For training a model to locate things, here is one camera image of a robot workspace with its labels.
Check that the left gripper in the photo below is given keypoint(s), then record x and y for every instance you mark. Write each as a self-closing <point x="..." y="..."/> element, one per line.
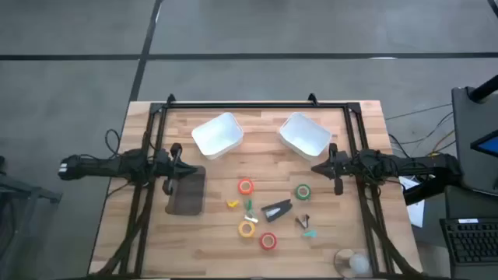
<point x="169" y="169"/>

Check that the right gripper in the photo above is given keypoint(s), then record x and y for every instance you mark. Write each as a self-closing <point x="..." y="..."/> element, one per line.
<point x="340" y="167"/>

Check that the green tape roll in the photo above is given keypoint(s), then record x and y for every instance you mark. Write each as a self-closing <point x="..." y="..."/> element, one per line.
<point x="296" y="192"/>

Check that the black stapler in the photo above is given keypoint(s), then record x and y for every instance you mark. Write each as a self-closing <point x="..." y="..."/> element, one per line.
<point x="284" y="206"/>

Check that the orange tape roll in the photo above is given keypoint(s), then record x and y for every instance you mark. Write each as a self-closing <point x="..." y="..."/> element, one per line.
<point x="239" y="187"/>

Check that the yellow staple remover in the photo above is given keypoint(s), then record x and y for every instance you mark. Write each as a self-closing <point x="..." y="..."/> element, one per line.
<point x="232" y="204"/>

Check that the teal staple remover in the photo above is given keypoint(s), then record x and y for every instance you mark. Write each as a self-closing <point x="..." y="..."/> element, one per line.
<point x="310" y="233"/>

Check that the green staple remover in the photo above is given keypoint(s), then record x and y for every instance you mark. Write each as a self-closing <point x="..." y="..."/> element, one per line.
<point x="247" y="204"/>

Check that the yellow tape roll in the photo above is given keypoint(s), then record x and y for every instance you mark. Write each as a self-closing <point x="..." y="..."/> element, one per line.
<point x="240" y="229"/>

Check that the red tape roll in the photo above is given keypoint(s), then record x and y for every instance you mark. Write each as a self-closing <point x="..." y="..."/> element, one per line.
<point x="261" y="241"/>

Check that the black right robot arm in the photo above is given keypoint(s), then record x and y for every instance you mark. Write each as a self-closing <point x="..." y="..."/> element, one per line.
<point x="412" y="163"/>

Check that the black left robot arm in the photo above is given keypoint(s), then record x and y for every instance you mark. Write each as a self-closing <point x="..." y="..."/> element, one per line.
<point x="97" y="167"/>

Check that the smoky translucent plastic bin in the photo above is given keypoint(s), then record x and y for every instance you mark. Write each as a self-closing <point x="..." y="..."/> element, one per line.
<point x="186" y="192"/>

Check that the white plastic bin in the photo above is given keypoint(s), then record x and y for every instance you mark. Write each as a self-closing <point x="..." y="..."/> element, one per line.
<point x="305" y="134"/>
<point x="218" y="134"/>

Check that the white paper sheet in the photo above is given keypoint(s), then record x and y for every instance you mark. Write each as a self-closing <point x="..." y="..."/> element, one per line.
<point x="416" y="214"/>

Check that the black bar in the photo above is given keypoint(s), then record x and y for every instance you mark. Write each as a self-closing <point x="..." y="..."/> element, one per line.
<point x="424" y="193"/>

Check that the dark grey desk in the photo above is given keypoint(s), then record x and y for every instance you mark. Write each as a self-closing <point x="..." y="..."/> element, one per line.
<point x="451" y="210"/>

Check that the monitor platform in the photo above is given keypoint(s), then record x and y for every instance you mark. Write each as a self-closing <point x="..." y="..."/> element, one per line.
<point x="467" y="155"/>

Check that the grey metal stand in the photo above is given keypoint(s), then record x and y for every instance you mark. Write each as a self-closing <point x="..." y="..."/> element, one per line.
<point x="29" y="191"/>

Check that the black keyboard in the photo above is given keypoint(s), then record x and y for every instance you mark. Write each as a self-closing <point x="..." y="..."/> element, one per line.
<point x="470" y="241"/>

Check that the blue monitor screen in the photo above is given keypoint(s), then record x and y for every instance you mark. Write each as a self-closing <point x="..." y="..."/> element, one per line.
<point x="488" y="147"/>

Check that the black pole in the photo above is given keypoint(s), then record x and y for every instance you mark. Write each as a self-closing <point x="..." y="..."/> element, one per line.
<point x="484" y="90"/>

